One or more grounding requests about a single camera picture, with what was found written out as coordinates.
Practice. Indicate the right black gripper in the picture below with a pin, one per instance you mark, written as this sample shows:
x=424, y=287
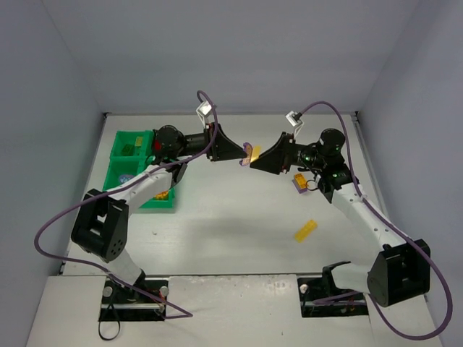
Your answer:
x=286, y=152

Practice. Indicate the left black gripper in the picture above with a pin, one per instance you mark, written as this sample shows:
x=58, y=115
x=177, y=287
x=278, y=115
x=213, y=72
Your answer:
x=211, y=143

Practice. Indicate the small yellow lego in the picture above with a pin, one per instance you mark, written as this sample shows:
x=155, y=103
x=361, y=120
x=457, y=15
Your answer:
x=255, y=153

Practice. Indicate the purple lego brick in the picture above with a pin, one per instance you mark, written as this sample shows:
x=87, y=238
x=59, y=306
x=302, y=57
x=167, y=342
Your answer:
x=248, y=149

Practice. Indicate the orange lego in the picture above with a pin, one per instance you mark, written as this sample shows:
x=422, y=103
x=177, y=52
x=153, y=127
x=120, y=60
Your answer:
x=300, y=180

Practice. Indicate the large red lego brick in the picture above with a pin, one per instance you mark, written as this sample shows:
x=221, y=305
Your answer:
x=156, y=146

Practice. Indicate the orange lego brick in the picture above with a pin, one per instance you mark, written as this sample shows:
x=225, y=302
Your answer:
x=162, y=196

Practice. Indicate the yellow lego plate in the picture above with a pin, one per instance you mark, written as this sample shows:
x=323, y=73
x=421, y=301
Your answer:
x=305, y=231

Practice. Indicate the purple flower lego piece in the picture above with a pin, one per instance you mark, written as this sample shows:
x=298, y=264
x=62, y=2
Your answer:
x=125, y=178

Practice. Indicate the pale yellow-green lego brick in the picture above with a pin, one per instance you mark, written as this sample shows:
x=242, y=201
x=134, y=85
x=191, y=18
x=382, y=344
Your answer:
x=139, y=141

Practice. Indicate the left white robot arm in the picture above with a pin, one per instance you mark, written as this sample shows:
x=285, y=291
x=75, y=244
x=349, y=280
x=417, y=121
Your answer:
x=101, y=226

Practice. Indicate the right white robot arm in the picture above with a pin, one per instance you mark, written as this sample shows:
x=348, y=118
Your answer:
x=399, y=271

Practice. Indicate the green four-compartment sorting tray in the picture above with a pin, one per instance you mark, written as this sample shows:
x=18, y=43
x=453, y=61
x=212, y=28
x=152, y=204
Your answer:
x=134, y=165

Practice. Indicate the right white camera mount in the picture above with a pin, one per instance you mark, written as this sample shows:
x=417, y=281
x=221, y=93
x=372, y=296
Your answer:
x=295, y=120

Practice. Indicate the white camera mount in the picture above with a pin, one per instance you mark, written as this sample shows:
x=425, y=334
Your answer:
x=203, y=111
x=295, y=120

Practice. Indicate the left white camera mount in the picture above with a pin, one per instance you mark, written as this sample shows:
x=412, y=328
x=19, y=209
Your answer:
x=203, y=111

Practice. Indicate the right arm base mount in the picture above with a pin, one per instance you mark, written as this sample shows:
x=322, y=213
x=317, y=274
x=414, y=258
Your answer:
x=318, y=301

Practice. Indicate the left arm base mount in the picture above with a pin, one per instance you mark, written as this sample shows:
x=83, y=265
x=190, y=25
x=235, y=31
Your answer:
x=125, y=305

